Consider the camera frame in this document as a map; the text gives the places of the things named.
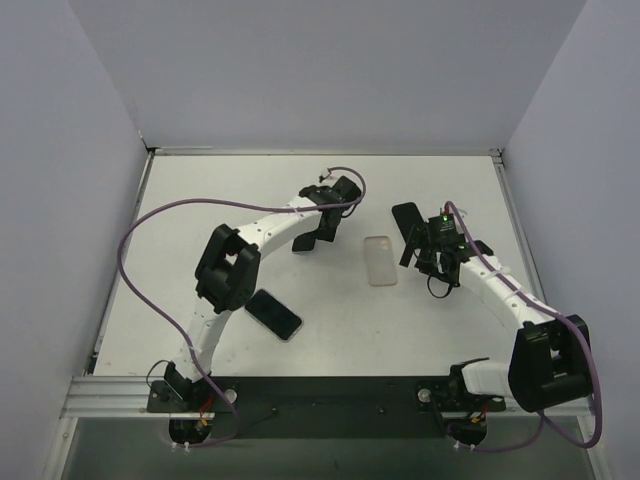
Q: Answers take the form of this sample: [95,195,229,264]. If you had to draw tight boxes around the beige phone case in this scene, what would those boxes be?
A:
[363,236,398,287]

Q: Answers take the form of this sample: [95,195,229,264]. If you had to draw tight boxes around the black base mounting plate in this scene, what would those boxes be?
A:
[146,376,506,440]

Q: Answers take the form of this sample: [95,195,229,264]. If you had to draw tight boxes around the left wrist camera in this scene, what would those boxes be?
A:
[319,169,334,182]

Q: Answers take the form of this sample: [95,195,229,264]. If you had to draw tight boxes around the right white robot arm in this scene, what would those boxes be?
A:
[391,202,593,412]

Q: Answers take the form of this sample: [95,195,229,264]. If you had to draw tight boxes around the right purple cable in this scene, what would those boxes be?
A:
[444,200,604,453]

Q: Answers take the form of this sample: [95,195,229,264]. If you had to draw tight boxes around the purple cable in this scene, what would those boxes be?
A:
[117,165,367,448]
[444,200,604,453]

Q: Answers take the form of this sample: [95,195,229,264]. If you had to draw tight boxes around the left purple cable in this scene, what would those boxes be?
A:
[117,165,367,448]

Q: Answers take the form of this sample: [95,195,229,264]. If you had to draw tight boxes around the aluminium table frame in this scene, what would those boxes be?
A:
[62,149,601,459]

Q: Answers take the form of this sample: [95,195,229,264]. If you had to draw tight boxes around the black phone from beige case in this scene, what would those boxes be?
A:
[391,202,425,242]

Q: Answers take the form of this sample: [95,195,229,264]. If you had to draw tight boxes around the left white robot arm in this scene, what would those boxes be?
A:
[164,176,364,412]

